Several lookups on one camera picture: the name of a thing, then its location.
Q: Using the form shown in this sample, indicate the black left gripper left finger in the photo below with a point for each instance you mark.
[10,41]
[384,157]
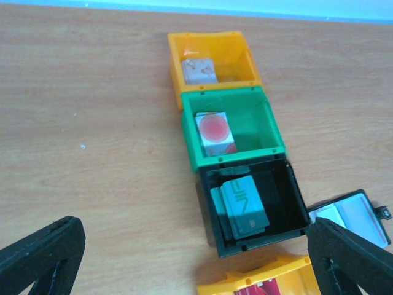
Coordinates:
[47,260]

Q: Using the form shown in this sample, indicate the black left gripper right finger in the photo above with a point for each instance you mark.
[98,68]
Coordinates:
[345,263]

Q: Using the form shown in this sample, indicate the red card in bin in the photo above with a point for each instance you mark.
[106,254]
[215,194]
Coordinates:
[269,287]

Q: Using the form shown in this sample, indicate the teal cards in bin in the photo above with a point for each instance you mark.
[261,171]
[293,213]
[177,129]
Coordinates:
[240,209]

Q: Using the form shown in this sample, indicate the white red-circle cards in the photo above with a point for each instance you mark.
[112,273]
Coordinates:
[215,134]

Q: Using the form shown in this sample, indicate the beige patterned cards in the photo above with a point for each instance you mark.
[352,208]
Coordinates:
[199,71]

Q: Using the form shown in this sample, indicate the near yellow plastic bin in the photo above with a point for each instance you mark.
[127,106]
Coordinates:
[293,273]

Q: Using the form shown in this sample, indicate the yellow plastic bin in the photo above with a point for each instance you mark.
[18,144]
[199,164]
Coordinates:
[229,52]
[293,273]

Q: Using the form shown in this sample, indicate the black plastic bin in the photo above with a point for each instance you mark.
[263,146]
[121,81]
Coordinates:
[276,183]

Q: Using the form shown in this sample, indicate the green plastic bin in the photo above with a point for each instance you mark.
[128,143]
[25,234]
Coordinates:
[250,118]

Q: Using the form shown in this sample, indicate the far yellow plastic bin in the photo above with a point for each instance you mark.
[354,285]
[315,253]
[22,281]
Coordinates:
[229,52]

